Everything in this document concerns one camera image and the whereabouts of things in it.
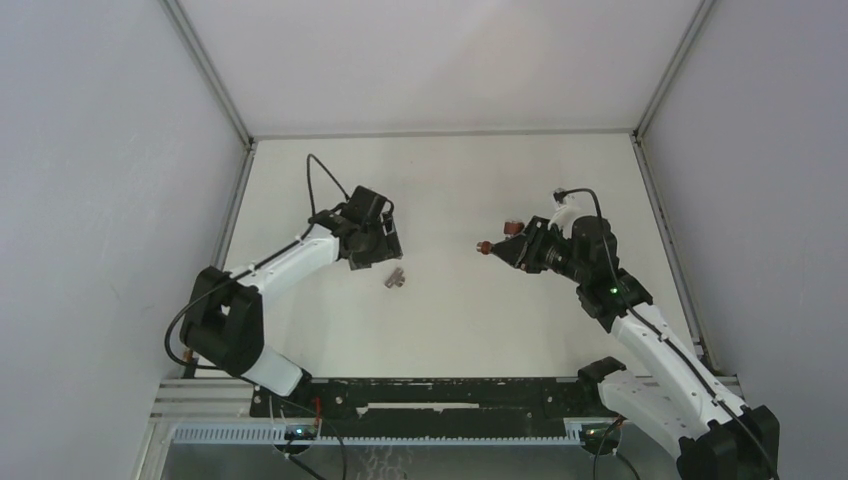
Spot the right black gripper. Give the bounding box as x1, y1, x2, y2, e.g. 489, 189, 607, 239
489, 216, 589, 286

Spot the red brown water faucet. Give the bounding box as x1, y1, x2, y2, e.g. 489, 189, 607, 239
476, 219, 525, 255

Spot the silver metal tee fitting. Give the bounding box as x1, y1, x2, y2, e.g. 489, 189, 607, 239
384, 267, 406, 289

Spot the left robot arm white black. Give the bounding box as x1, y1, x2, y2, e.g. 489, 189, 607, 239
175, 186, 403, 417

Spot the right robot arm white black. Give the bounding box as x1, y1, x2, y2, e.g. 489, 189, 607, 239
476, 216, 780, 479

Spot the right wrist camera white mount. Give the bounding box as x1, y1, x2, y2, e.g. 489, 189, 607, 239
550, 188, 584, 238

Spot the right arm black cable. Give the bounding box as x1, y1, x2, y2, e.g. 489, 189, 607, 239
561, 187, 780, 480

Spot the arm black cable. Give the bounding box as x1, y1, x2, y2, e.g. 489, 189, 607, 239
163, 153, 352, 372
561, 187, 780, 480

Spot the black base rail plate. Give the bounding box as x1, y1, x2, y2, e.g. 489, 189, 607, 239
249, 377, 614, 438

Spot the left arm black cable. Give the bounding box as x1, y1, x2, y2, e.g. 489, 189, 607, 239
163, 153, 352, 372

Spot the white slotted cable duct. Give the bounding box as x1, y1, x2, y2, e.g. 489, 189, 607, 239
171, 423, 584, 446

